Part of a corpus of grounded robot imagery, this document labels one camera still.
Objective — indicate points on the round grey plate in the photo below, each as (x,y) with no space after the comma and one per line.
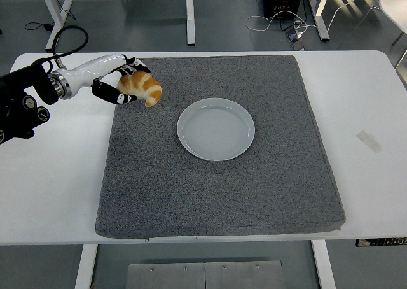
(216,130)

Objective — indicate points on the white table leg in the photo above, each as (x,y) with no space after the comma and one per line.
(324,266)
(86,266)

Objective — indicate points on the black floor power adapter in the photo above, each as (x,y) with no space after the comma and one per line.
(294,36)

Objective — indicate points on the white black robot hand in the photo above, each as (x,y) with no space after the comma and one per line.
(95,67)

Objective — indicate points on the golden croissant bread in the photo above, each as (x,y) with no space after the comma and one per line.
(149,88)

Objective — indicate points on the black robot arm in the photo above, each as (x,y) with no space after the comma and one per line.
(19,110)

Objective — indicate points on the clear tape strip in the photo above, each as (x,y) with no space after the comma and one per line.
(369,141)

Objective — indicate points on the grey fabric mat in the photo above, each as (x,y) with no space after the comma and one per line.
(222,190)

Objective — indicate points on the black table control panel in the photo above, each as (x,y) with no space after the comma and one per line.
(381,242)

